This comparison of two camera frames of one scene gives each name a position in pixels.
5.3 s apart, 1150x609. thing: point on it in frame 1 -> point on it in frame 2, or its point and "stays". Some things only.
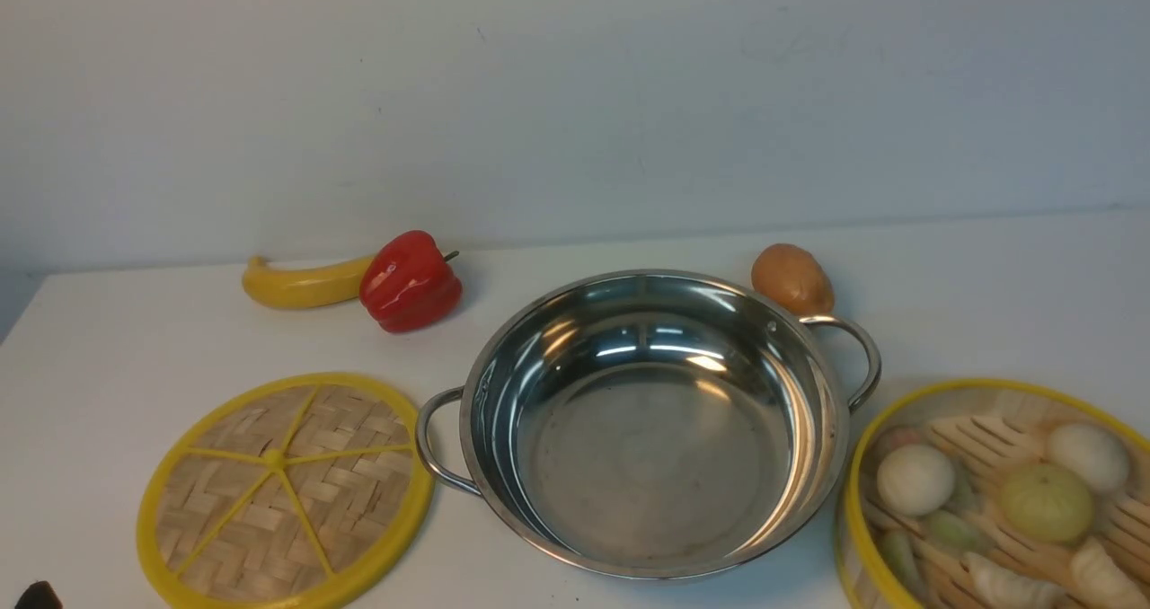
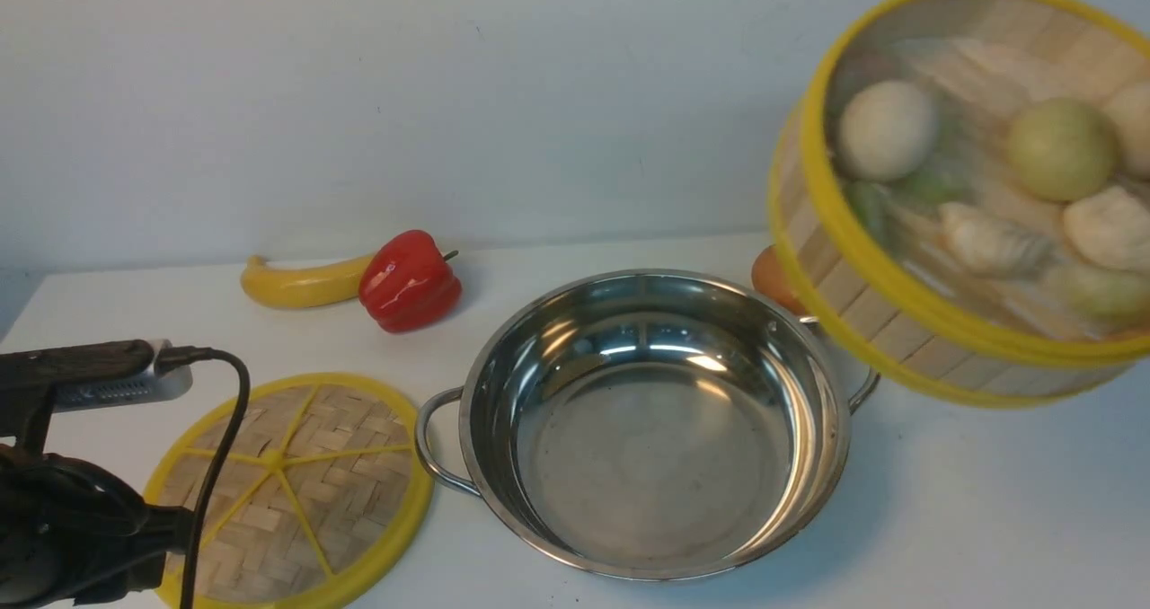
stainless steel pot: (649, 425) stays
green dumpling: (950, 529) -> (935, 184)
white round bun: (915, 480) -> (887, 130)
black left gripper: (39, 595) -> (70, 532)
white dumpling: (1001, 586) -> (993, 243)
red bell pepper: (408, 284) stays
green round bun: (1048, 502) -> (1060, 149)
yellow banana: (314, 286) stays
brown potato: (793, 278) stays
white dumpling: (1100, 583) -> (1108, 230)
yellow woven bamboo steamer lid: (296, 491) stays
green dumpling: (899, 550) -> (875, 206)
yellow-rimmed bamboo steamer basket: (994, 494) -> (960, 184)
